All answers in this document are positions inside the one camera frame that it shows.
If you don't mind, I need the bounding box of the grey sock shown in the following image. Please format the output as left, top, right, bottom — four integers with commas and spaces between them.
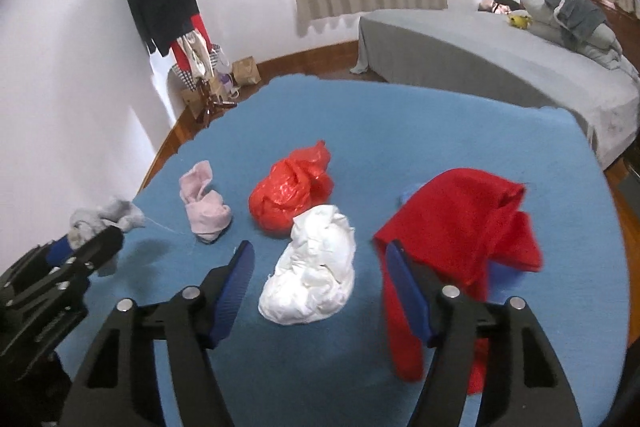
67, 198, 145, 251

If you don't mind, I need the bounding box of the pink sock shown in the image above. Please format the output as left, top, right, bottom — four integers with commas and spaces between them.
179, 160, 232, 244

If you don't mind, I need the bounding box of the red cloth garment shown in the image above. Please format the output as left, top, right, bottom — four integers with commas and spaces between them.
373, 168, 544, 383

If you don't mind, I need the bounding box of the red plastic bag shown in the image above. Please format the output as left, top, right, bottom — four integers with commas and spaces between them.
247, 140, 334, 235

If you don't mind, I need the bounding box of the white paper wad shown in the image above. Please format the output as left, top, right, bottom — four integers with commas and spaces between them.
258, 204, 357, 326

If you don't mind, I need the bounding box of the blue plastic bag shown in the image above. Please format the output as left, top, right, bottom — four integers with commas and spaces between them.
399, 183, 424, 206

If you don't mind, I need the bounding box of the wooden coat rack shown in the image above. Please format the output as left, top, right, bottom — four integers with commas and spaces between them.
129, 0, 239, 128

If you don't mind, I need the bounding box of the checkered tote bag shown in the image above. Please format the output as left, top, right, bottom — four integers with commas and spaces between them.
171, 43, 235, 92

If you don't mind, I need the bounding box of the brown paper bag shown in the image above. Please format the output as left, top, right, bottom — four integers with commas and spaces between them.
232, 56, 262, 88

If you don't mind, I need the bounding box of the red hanging garment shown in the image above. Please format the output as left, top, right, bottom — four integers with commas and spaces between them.
171, 14, 214, 78

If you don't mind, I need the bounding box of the grey sheeted bed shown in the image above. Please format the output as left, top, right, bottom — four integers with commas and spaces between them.
352, 10, 639, 168

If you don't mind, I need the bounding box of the yellow plush toy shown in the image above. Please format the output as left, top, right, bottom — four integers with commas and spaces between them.
506, 12, 533, 29

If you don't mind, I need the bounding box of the dark wooden headboard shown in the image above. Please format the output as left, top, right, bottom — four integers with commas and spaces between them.
519, 0, 640, 63

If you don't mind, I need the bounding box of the grey pillows and duvet pile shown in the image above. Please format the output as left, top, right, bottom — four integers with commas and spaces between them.
523, 0, 634, 72

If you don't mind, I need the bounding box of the dark grey folded clothing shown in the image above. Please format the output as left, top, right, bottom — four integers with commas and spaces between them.
544, 0, 606, 50

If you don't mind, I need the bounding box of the black bag beside pillows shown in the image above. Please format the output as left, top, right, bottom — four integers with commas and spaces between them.
478, 0, 523, 14

